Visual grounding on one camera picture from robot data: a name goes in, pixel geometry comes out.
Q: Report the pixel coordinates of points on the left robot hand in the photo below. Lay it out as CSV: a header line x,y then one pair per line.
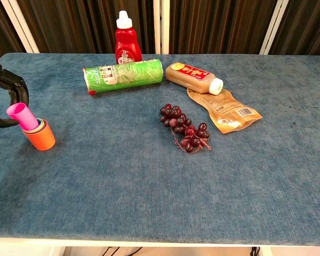
x,y
13,80

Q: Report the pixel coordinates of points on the pink plastic cup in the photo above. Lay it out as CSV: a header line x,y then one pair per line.
x,y
21,114

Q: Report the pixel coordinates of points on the blue plastic cup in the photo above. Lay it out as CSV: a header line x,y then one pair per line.
x,y
39,123

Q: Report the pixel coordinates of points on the yellow plastic cup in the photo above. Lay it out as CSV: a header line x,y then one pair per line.
x,y
43,123

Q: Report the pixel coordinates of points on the orange plastic cup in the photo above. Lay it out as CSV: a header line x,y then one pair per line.
x,y
41,140

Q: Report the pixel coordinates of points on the green chips can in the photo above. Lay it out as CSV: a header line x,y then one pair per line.
x,y
122,77

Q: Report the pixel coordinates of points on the red ketchup bottle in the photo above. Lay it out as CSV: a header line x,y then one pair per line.
x,y
128,48

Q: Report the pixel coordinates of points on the purple grape bunch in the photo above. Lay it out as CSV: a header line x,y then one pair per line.
x,y
176,117

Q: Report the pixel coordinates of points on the blue table cloth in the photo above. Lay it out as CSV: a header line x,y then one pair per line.
x,y
149,186

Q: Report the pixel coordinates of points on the brown drink bottle red label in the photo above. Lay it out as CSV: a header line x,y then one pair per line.
x,y
189,76

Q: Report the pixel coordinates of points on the brown spout pouch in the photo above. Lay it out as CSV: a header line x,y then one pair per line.
x,y
229,112

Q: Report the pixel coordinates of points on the white frame post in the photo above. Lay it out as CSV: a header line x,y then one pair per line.
x,y
20,26
161,26
274,26

